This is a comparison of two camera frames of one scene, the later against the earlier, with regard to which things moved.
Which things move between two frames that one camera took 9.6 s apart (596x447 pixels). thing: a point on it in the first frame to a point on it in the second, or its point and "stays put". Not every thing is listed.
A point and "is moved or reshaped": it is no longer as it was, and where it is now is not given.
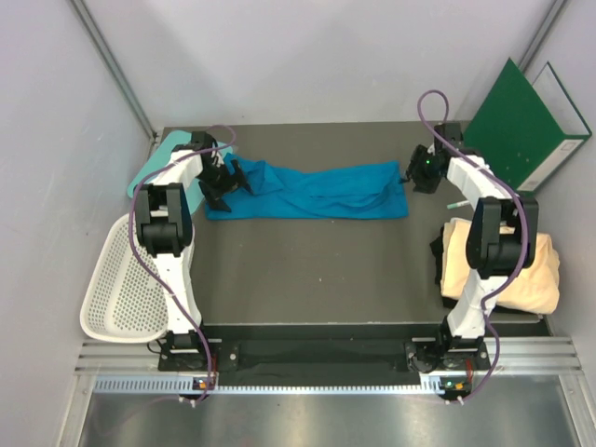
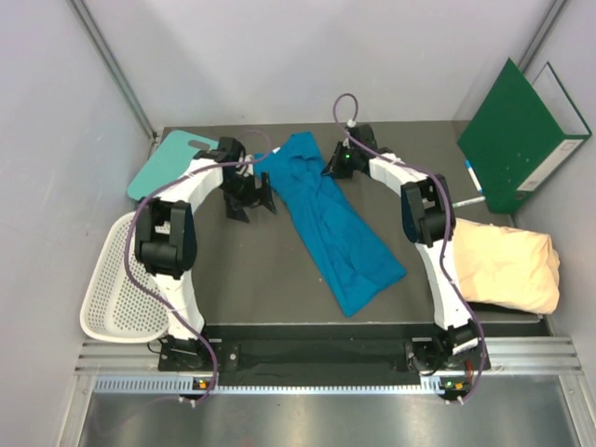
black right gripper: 413,172 to 335,166
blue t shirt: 368,190 is moved or reshaped
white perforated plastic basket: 122,301 stays put
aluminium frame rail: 117,67 stays put
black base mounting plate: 316,362 stays put
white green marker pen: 457,205 stays put
